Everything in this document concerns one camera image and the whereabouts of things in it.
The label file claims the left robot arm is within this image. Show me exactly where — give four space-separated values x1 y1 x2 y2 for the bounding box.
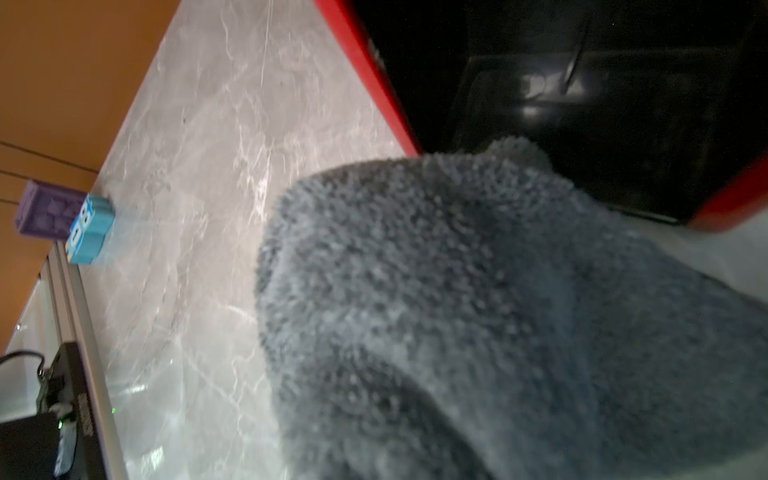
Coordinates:
1 413 59 480

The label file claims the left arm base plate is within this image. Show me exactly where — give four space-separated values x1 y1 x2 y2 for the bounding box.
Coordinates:
37 342 110 480

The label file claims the red capsule coffee machine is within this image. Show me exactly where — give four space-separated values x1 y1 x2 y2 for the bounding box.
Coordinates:
317 1 767 232

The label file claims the purple toy cube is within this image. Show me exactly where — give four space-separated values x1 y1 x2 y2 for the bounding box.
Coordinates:
13 180 87 241

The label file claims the grey microfibre cloth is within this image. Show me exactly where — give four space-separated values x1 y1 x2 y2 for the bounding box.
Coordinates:
255 137 767 479

